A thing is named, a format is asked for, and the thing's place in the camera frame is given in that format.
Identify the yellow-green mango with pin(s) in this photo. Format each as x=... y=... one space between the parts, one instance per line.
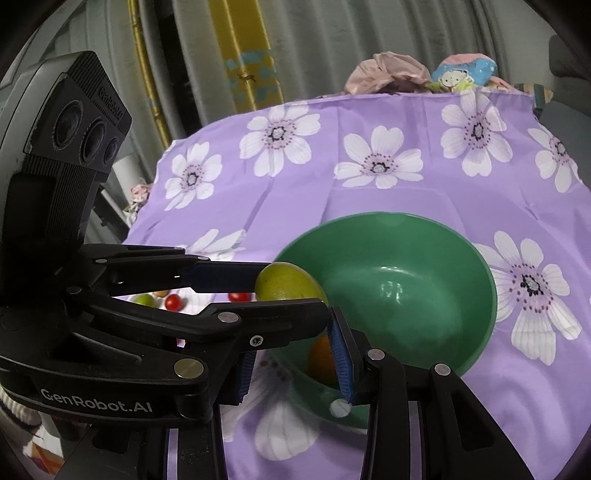
x=286 y=284

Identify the green bowl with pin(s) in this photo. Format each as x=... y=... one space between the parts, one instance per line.
x=415 y=286

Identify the yellow printed curtain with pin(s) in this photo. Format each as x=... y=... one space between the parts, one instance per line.
x=244 y=46

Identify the orange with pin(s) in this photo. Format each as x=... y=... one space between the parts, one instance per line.
x=323 y=360

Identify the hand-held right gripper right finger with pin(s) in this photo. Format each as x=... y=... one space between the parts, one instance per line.
x=340 y=360

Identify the pink crumpled cloth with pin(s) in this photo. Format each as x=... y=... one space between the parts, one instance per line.
x=388 y=74

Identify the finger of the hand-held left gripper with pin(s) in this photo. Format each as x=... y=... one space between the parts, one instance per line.
x=277 y=318
x=221 y=277

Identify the purple floral cloth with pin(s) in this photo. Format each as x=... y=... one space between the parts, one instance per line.
x=323 y=184

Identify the grey curtain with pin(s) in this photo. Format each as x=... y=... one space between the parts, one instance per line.
x=323 y=46

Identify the patterned cloth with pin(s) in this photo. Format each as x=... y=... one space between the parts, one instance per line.
x=138 y=196

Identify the grey sofa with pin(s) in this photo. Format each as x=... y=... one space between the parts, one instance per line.
x=565 y=64

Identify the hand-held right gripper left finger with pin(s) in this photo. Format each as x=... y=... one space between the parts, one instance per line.
x=244 y=378

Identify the blue cartoon plush bag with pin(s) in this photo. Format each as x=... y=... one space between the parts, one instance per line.
x=457 y=76

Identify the green fruit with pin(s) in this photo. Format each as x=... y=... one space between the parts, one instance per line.
x=144 y=300

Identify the dark red tomato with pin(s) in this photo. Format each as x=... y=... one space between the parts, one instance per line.
x=240 y=297

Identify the red cherry tomato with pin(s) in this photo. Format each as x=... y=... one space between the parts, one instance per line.
x=174 y=302

